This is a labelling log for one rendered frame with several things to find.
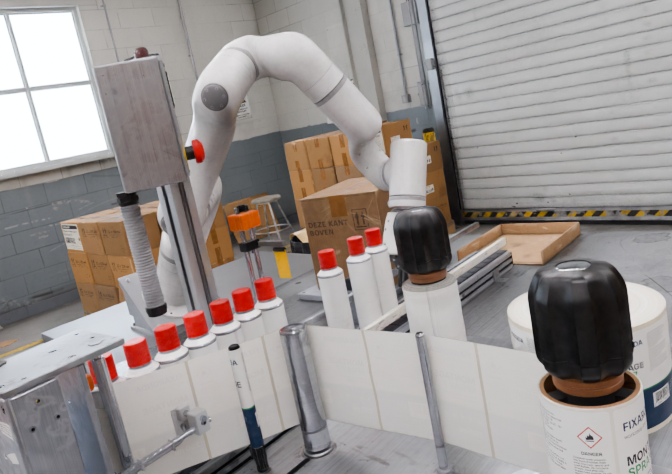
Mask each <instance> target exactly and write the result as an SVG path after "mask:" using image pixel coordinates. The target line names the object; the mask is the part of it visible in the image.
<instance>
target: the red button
mask: <svg viewBox="0 0 672 474"><path fill-rule="evenodd" d="M191 143H192V145H191V146H186V147H184V148H185V152H186V157H187V161H188V160H193V159H195V160H196V163H202V162H203V161H204V159H205V152H204V148H203V145H202V143H201V142H200V141H199V140H197V139H195V140H192V141H191Z"/></svg>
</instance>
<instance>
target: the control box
mask: <svg viewBox="0 0 672 474"><path fill-rule="evenodd" d="M164 67H165V64H164V63H163V61H162V60H159V61H158V59H157V57H155V56H152V57H146V58H140V59H135V60H129V61H123V62H117V63H111V64H105V65H99V66H95V67H93V69H92V71H93V75H94V78H95V82H96V86H97V90H98V94H99V97H100V101H101V105H102V109H103V112H104V116H105V120H106V124H107V128H108V131H109V135H110V139H111V143H112V147H113V150H114V154H115V158H116V162H117V165H118V169H119V173H120V177H121V181H122V184H123V188H124V191H125V193H128V194H129V193H133V192H138V191H142V190H147V189H152V188H156V187H161V186H165V185H170V184H175V183H179V182H184V181H186V180H187V176H190V169H189V165H188V161H187V157H186V152H185V148H184V144H183V140H182V137H181V135H180V131H179V126H178V122H177V118H176V114H175V110H174V106H173V102H172V98H171V94H170V89H169V85H168V81H167V77H166V73H165V69H164Z"/></svg>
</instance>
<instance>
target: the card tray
mask: <svg viewBox="0 0 672 474"><path fill-rule="evenodd" d="M580 234H581V232H580V224H579V222H552V223H516V224H499V225H498V226H496V227H494V228H493V229H491V230H489V231H488V232H486V233H485V234H483V235H481V236H480V237H478V238H476V239H475V240H473V241H472V242H470V243H468V244H467V245H465V246H463V247H462V248H460V249H459V250H457V257H458V262H459V261H460V260H462V259H463V258H465V257H466V256H468V255H470V254H471V253H473V252H474V251H479V250H484V249H485V248H487V247H488V246H490V245H491V244H493V243H494V242H496V241H497V240H499V239H500V238H506V245H505V246H503V247H502V248H500V249H499V250H507V251H511V252H512V259H513V265H544V264H546V263H547V262H548V261H549V260H550V259H552V258H553V257H554V256H555V255H556V254H558V253H559V252H560V251H561V250H562V249H564V248H565V247H566V246H567V245H568V244H570V243H571V242H572V241H573V240H574V239H576V238H577V237H578V236H579V235H580Z"/></svg>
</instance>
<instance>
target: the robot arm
mask: <svg viewBox="0 0 672 474"><path fill-rule="evenodd" d="M265 77H272V78H274V79H277V80H281V81H289V82H292V83H294V84H295V85H296V86H297V87H298V88H299V89H300V90H301V91H302V92H303V93H304V94H305V95H306V96H307V97H308V98H309V99H310V100H311V101H312V102H313V103H314V104H315V105H316V106H317V107H318V108H319V109H320V110H321V111H322V112H323V113H324V114H325V115H326V116H327V117H328V118H329V119H330V120H331V121H332V122H333V123H334V124H335V125H336V126H337V127H338V128H339V129H340V130H341V131H342V132H343V133H344V134H345V135H346V137H347V139H348V145H349V154H350V157H351V160H352V162H353V163H354V165H355V166H356V168H357V169H358V170H359V171H360V172H361V173H362V174H363V175H364V176H365V177H366V178H367V179H368V180H369V181H370V182H371V183H372V184H373V185H374V186H375V187H377V188H378V189H380V190H383V191H389V201H388V206H389V208H393V210H391V212H388V213H387V217H386V221H385V227H384V235H383V244H384V245H386V246H387V247H388V252H389V257H390V261H391V262H393V263H394V264H395V265H396V268H397V269H398V286H399V287H402V284H403V283H404V282H405V281H406V280H407V279H409V277H408V273H406V272H404V271H403V270H402V269H401V267H400V264H399V258H398V254H397V248H396V243H395V238H394V232H393V222H394V218H395V216H396V214H397V213H398V212H400V211H403V210H406V209H408V208H412V207H419V206H426V172H427V143H426V142H425V141H423V140H420V139H412V138H404V139H397V140H394V141H392V142H391V145H390V158H388V157H387V156H386V155H385V154H384V152H383V151H382V150H381V149H380V147H379V146H378V144H377V143H376V141H375V138H374V137H375V136H376V135H377V134H378V133H379V131H380V129H381V127H382V119H381V116H380V114H379V113H378V111H377V110H376V109H375V107H374V106H373V105H372V104H371V103H370V102H369V101H368V100H367V99H366V98H365V97H364V95H363V94H362V93H361V92H360V91H359V90H358V89H357V88H356V87H355V85H354V84H353V83H352V82H351V81H350V80H349V79H348V78H347V77H346V76H345V75H344V74H343V72H342V71H341V70H340V69H339V68H338V67H337V66H336V65H335V64H334V63H333V62H332V61H331V60H330V58H329V57H328V56H327V55H326V54H325V53H324V52H323V51H322V50H321V49H320V48H319V47H318V46H317V45H316V44H315V43H314V42H313V41H312V40H311V39H310V38H308V37H307V36H305V35H303V34H300V33H296V32H283V33H278V34H273V35H269V36H261V37H259V36H253V35H248V36H243V37H240V38H238V39H236V40H234V41H232V42H230V43H228V44H227V45H226V46H224V47H223V48H222V49H221V50H220V52H219V53H218V54H217V55H216V56H215V58H214V59H213V60H212V61H211V62H210V63H209V65H208V66H207V67H206V68H205V69H204V71H203V72H202V74H201V75H200V77H199V79H198V81H197V84H196V87H195V90H194V93H193V98H192V107H193V121H192V125H191V128H190V132H189V135H188V139H187V142H186V145H185V147H186V146H191V145H192V143H191V141H192V140H195V139H197V140H199V141H200V142H201V143H202V145H203V148H204V152H205V159H204V161H203V162H202V163H196V160H195V159H193V160H188V165H189V169H190V176H189V178H190V182H191V186H192V190H193V194H194V198H195V202H196V206H197V211H198V215H199V219H200V223H201V227H202V231H203V235H204V239H205V243H206V241H207V238H208V235H209V232H210V229H211V227H212V224H213V221H214V219H215V216H216V213H217V210H218V207H219V203H220V200H221V195H222V183H221V179H220V177H219V174H220V172H221V169H222V167H223V164H224V162H225V159H226V157H227V154H228V151H229V149H230V146H231V143H232V140H233V137H234V134H235V129H236V117H237V114H238V111H239V108H240V106H241V104H242V102H243V100H244V98H245V96H246V94H247V93H248V91H249V90H250V88H251V87H252V85H253V84H254V82H255V81H257V80H259V79H261V78H265ZM157 219H158V223H159V225H160V227H161V228H162V230H163V232H162V236H161V242H160V249H159V257H158V265H157V274H158V277H159V278H158V279H159V282H160V285H161V286H160V287H161V290H162V293H163V296H164V297H163V298H164V301H165V302H166V303H167V307H168V308H167V313H165V314H164V315H161V316H163V317H167V318H183V316H184V315H185V314H186V313H188V311H187V307H186V303H185V299H184V295H183V291H182V287H181V283H180V279H179V275H178V271H177V267H176V263H175V260H174V256H173V252H172V248H171V244H170V240H169V236H168V232H167V228H166V224H165V220H164V216H163V212H162V208H161V204H160V203H159V206H158V211H157ZM394 255H395V256H394Z"/></svg>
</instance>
